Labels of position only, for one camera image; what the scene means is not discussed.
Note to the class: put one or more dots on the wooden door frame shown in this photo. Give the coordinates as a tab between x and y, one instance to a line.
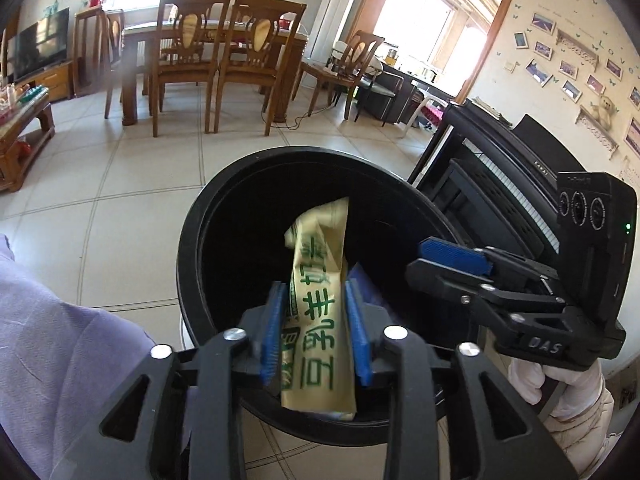
492	35

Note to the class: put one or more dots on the teddy bear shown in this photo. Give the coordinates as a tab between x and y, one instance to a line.
603	109

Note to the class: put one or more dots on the wooden television stand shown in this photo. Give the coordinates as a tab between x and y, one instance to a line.
50	82

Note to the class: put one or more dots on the white standing air conditioner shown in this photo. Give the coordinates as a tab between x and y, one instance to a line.
332	10

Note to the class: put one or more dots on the black flat television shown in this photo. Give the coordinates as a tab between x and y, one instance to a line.
40	42

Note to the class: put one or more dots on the black digital piano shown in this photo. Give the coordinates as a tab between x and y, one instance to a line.
500	175

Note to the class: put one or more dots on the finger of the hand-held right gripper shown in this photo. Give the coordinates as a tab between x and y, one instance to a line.
435	275
452	255

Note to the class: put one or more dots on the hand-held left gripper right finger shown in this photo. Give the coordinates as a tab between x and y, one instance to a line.
357	330

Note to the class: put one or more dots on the purple floral tablecloth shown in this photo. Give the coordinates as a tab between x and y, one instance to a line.
60	360

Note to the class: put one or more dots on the beige drink carton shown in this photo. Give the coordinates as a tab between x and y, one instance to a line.
312	310

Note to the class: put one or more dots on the person's right hand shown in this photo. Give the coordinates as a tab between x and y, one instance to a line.
570	390

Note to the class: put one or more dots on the black trash bin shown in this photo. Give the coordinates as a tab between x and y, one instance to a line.
235	220

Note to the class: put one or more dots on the black cabinet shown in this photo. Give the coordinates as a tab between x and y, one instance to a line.
390	95

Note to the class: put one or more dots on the person's right forearm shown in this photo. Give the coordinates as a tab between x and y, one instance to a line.
585	442

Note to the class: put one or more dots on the wooden coffee table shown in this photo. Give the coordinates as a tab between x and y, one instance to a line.
25	130

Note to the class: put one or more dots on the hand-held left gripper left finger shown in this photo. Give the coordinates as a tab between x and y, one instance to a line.
272	330

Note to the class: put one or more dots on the assorted household clutter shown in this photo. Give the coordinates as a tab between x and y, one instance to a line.
20	100

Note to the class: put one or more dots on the wooden dining table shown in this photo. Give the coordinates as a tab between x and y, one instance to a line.
292	35

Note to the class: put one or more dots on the white plastic chair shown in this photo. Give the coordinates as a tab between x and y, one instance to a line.
425	110

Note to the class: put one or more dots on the tall wooden plant stand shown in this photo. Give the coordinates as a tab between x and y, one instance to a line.
87	50

